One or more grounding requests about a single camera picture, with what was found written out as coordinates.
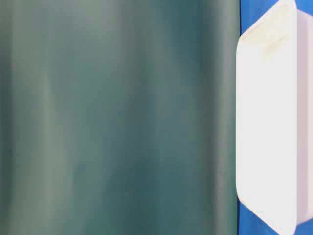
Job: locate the white plastic case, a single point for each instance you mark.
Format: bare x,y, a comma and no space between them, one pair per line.
274,117

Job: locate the dark green mat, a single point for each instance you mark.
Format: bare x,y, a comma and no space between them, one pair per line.
117,117

